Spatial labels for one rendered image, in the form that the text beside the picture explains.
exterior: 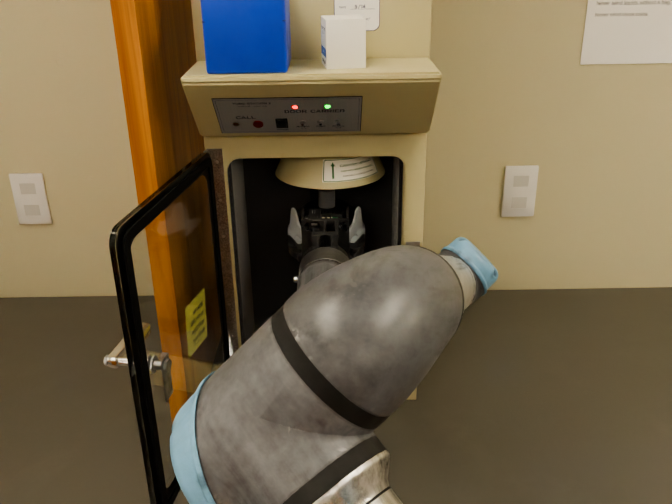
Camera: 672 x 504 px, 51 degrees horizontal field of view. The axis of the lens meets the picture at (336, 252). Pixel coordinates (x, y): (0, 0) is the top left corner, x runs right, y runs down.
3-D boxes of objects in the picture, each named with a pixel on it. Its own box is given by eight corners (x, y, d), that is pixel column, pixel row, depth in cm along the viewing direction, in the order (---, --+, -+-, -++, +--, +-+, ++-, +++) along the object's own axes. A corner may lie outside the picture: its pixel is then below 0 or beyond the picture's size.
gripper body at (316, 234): (350, 204, 107) (352, 235, 96) (350, 255, 111) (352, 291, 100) (300, 205, 107) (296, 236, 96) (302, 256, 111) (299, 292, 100)
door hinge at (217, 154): (225, 376, 118) (204, 148, 101) (241, 376, 118) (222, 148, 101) (224, 381, 116) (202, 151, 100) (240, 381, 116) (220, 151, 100)
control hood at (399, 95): (201, 132, 100) (194, 60, 96) (428, 128, 100) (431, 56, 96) (186, 155, 90) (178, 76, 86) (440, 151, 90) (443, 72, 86)
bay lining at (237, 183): (257, 295, 139) (245, 118, 124) (388, 293, 139) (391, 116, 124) (243, 364, 117) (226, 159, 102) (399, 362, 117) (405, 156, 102)
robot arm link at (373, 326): (373, 194, 47) (453, 222, 94) (261, 305, 49) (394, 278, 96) (496, 324, 45) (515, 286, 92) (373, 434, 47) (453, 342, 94)
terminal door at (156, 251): (231, 384, 116) (210, 149, 100) (159, 524, 89) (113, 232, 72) (227, 384, 116) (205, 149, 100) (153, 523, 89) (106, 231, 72)
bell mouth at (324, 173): (279, 156, 121) (277, 125, 119) (381, 155, 121) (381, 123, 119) (271, 190, 105) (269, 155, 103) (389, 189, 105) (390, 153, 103)
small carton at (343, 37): (321, 63, 93) (320, 15, 90) (359, 61, 94) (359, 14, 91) (326, 69, 88) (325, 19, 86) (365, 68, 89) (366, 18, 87)
